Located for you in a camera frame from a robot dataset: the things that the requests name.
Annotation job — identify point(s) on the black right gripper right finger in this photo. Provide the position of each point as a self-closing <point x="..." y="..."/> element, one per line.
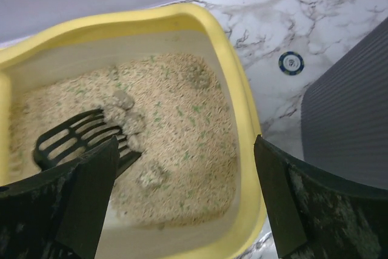
<point x="287" y="228"/>

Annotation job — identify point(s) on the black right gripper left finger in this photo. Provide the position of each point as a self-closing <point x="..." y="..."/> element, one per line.
<point x="80" y="229"/>

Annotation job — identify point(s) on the black slotted litter scoop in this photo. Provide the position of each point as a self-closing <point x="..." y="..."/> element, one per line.
<point x="78" y="135"/>

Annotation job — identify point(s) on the yellow plastic litter box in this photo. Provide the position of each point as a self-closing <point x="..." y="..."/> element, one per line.
<point x="88" y="43"/>

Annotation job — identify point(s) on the grey litter clump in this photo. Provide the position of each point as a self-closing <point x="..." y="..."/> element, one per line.
<point x="119" y="110"/>

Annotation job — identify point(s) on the beige cat litter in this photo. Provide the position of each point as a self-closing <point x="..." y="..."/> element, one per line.
<point x="187" y="173"/>

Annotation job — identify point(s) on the grey ribbed trash can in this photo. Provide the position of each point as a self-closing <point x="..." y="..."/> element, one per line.
<point x="344" y="114"/>

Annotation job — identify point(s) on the blue round marker chip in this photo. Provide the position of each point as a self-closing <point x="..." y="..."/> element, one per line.
<point x="291" y="63"/>

